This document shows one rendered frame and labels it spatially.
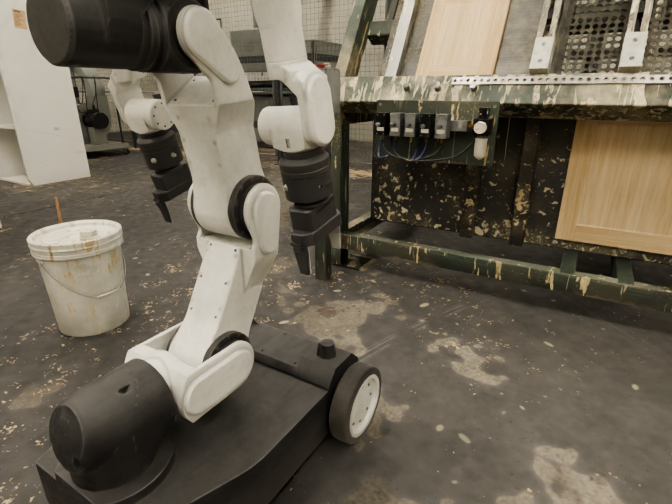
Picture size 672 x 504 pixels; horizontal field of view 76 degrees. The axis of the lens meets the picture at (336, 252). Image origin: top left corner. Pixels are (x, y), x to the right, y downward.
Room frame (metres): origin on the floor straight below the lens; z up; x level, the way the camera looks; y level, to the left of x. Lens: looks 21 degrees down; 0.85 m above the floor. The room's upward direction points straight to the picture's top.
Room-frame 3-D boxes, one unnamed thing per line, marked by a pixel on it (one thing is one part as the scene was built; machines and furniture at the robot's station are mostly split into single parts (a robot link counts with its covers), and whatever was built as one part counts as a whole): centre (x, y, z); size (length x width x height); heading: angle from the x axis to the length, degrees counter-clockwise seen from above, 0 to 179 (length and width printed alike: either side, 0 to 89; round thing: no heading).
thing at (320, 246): (1.91, 0.06, 0.38); 0.06 x 0.06 x 0.75; 60
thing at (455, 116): (1.75, -0.35, 0.69); 0.50 x 0.14 x 0.24; 60
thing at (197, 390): (0.81, 0.32, 0.28); 0.21 x 0.20 x 0.13; 148
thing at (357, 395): (0.90, -0.05, 0.10); 0.20 x 0.05 x 0.20; 148
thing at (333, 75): (1.91, 0.06, 0.84); 0.12 x 0.12 x 0.18; 60
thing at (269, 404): (0.83, 0.30, 0.19); 0.64 x 0.52 x 0.33; 148
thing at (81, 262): (1.50, 0.95, 0.24); 0.32 x 0.30 x 0.47; 58
